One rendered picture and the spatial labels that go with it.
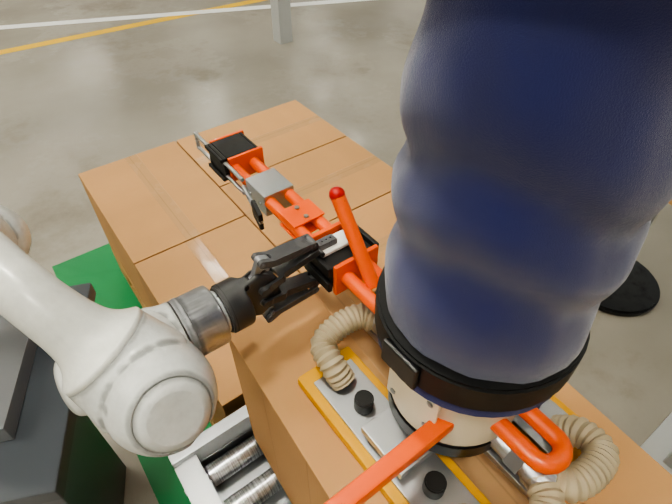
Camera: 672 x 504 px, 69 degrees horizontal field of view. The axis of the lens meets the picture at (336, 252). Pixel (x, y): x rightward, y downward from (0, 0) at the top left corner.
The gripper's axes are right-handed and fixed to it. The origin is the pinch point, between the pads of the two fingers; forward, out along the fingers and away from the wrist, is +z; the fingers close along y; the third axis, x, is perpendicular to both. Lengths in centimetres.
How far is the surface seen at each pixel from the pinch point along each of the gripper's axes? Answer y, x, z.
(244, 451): 55, -5, -21
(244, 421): 50, -9, -18
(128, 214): 56, -103, -13
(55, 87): 111, -348, 5
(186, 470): 51, -7, -33
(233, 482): 61, -3, -26
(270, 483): 55, 4, -20
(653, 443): 107, 51, 98
